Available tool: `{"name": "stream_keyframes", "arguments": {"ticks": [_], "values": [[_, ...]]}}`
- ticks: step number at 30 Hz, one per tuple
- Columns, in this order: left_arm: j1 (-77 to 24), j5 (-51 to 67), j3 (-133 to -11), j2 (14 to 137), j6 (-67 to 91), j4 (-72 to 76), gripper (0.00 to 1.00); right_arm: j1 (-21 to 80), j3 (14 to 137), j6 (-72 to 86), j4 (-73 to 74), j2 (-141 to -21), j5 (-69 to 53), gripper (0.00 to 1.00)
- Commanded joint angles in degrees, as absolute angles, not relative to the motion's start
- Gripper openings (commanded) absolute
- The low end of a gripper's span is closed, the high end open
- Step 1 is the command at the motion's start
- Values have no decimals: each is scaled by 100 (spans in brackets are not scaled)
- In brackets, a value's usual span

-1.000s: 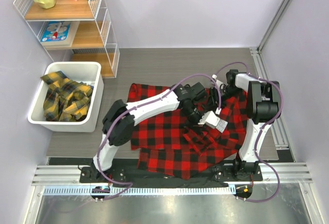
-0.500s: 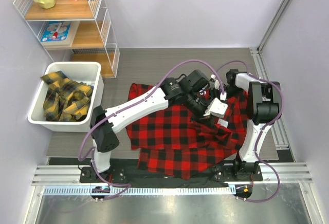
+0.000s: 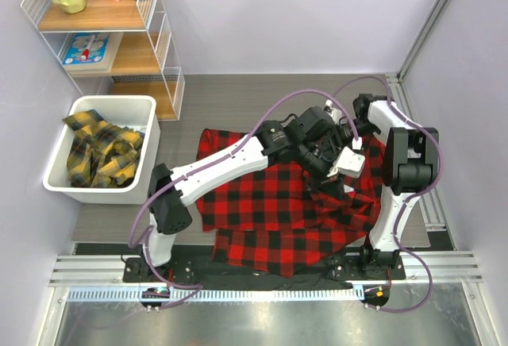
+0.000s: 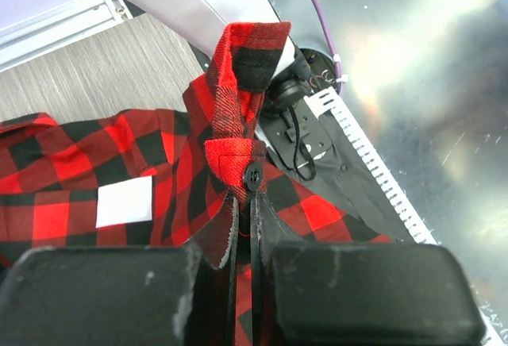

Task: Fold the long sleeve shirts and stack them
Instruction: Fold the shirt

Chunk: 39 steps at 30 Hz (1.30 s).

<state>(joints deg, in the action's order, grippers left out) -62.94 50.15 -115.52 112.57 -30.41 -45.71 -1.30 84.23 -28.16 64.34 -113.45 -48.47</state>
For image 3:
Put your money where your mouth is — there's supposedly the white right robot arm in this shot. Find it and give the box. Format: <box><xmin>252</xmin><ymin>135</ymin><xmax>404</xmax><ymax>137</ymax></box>
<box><xmin>353</xmin><ymin>94</ymin><xmax>441</xmax><ymax>279</ymax></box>

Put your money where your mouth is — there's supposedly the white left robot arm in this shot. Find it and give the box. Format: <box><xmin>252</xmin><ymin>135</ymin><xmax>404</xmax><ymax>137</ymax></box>
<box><xmin>141</xmin><ymin>104</ymin><xmax>347</xmax><ymax>282</ymax></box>

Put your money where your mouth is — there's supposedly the red black plaid shirt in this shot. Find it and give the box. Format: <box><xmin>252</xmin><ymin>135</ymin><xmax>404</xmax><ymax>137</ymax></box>
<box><xmin>196</xmin><ymin>136</ymin><xmax>385</xmax><ymax>277</ymax></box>

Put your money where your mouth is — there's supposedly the slotted aluminium rail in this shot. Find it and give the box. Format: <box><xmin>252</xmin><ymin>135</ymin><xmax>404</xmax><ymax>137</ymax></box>
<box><xmin>67</xmin><ymin>286</ymin><xmax>364</xmax><ymax>304</ymax></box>

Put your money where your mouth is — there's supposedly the white plastic bin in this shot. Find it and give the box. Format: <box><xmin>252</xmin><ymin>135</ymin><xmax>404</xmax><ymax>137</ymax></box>
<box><xmin>43</xmin><ymin>95</ymin><xmax>160</xmax><ymax>205</ymax></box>

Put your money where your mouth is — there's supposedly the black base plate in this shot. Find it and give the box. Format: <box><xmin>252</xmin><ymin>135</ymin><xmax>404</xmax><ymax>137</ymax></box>
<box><xmin>121</xmin><ymin>244</ymin><xmax>406</xmax><ymax>292</ymax></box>

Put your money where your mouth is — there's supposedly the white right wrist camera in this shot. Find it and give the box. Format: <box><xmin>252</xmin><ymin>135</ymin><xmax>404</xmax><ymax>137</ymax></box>
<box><xmin>324</xmin><ymin>99</ymin><xmax>343</xmax><ymax>125</ymax></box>

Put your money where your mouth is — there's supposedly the yellow plaid shirt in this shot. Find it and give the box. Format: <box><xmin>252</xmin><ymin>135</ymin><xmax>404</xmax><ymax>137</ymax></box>
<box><xmin>63</xmin><ymin>110</ymin><xmax>144</xmax><ymax>189</ymax></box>

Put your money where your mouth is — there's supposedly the white wire shelf rack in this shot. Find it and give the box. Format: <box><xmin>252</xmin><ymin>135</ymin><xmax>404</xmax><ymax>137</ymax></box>
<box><xmin>21</xmin><ymin>0</ymin><xmax>185</xmax><ymax>121</ymax></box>

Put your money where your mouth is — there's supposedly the blue white picture book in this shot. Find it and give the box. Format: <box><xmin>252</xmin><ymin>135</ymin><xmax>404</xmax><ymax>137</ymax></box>
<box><xmin>62</xmin><ymin>33</ymin><xmax>112</xmax><ymax>72</ymax></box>

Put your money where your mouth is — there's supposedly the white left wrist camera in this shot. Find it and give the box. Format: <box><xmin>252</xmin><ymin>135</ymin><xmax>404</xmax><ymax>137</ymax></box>
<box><xmin>327</xmin><ymin>147</ymin><xmax>366</xmax><ymax>179</ymax></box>

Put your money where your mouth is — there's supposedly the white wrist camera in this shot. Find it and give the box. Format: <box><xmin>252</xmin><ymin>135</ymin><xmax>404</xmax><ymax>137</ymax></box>
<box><xmin>324</xmin><ymin>99</ymin><xmax>343</xmax><ymax>125</ymax></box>
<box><xmin>327</xmin><ymin>147</ymin><xmax>366</xmax><ymax>179</ymax></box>

